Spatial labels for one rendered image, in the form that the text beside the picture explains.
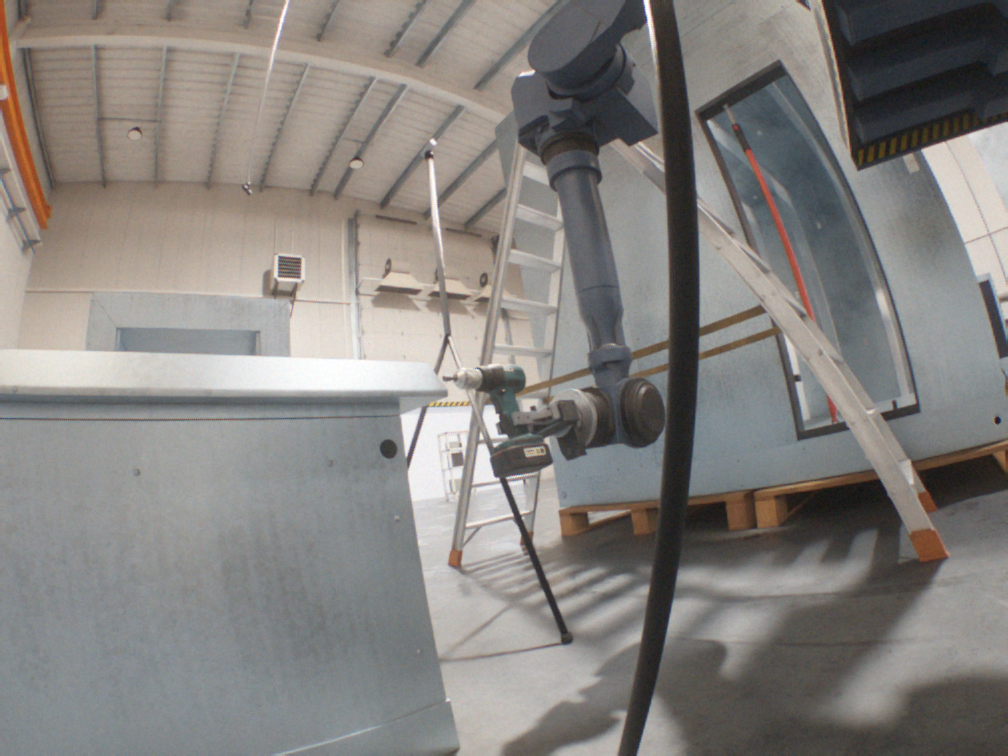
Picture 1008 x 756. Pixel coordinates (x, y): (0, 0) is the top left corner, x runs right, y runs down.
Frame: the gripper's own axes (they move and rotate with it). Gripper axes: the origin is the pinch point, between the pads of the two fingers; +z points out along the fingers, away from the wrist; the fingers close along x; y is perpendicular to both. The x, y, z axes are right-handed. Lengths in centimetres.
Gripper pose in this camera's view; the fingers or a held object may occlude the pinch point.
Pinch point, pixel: (513, 423)
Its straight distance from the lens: 95.1
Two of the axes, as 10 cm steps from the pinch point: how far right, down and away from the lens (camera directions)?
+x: 6.0, -4.3, -6.8
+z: -7.6, -0.2, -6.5
